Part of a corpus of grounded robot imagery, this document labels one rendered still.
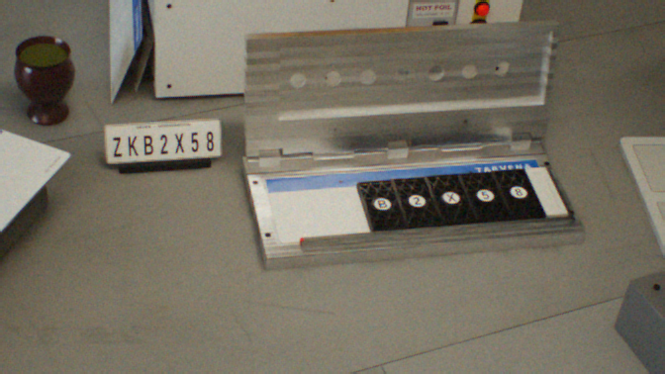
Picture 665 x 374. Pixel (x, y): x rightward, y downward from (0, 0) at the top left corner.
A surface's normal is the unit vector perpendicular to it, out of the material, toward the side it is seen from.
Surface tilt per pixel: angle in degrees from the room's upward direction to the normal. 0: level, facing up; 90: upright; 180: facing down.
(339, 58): 76
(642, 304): 90
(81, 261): 0
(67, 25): 0
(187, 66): 90
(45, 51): 0
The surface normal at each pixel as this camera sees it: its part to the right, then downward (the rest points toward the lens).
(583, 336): 0.08, -0.75
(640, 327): -0.91, 0.21
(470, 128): 0.22, 0.47
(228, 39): 0.20, 0.66
